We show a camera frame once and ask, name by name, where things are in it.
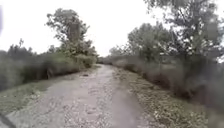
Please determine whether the grey gravel dirt path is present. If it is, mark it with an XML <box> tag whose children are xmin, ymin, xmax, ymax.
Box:
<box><xmin>4</xmin><ymin>63</ymin><xmax>151</xmax><ymax>128</ymax></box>

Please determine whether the overgrown bushes and tall grass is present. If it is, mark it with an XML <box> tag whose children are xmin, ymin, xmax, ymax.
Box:
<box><xmin>0</xmin><ymin>38</ymin><xmax>98</xmax><ymax>92</ymax></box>
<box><xmin>98</xmin><ymin>53</ymin><xmax>224</xmax><ymax>113</ymax></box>

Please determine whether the row of trees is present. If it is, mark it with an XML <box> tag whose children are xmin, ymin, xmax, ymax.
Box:
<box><xmin>108</xmin><ymin>0</ymin><xmax>224</xmax><ymax>64</ymax></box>

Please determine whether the tall green tree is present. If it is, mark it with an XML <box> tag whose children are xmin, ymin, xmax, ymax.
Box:
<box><xmin>45</xmin><ymin>8</ymin><xmax>98</xmax><ymax>58</ymax></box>

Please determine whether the grass verge with leaves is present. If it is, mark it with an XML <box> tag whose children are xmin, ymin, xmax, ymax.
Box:
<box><xmin>111</xmin><ymin>65</ymin><xmax>224</xmax><ymax>128</ymax></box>
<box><xmin>0</xmin><ymin>64</ymin><xmax>101</xmax><ymax>116</ymax></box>

